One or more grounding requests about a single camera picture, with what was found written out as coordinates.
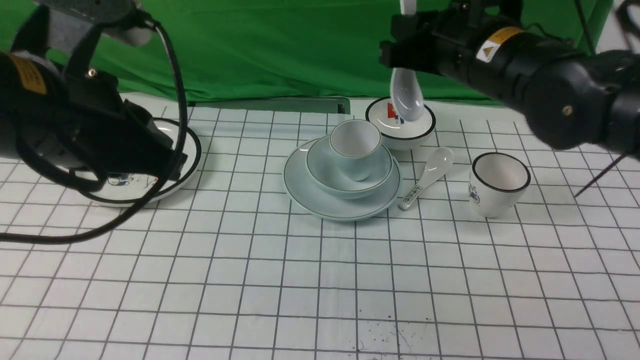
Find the green backdrop cloth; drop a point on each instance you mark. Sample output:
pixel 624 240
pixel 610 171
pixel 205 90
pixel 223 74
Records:
pixel 244 49

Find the pale blue plate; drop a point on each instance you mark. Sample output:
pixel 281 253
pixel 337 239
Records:
pixel 304 192

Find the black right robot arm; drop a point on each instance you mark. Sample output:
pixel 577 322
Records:
pixel 568 97

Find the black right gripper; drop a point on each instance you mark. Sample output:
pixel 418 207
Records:
pixel 433 42

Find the white bowl red picture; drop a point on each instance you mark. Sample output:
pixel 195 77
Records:
pixel 399 135

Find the plain white ceramic spoon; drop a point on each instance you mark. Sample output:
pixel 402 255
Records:
pixel 406 95

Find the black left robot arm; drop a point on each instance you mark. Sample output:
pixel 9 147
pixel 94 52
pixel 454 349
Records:
pixel 61 35

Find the white grid tablecloth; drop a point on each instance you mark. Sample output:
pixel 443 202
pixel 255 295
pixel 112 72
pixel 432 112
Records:
pixel 229 268

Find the pale blue bowl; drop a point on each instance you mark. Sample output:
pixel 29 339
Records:
pixel 324 171

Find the white patterned-handle spoon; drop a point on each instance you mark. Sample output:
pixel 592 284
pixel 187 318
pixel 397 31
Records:
pixel 436 167

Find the white cup black rim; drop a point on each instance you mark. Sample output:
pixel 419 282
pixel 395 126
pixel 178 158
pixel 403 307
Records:
pixel 497 182

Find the pale blue cup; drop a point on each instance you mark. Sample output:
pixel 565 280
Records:
pixel 354 144

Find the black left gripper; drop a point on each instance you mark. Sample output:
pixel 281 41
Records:
pixel 111 135

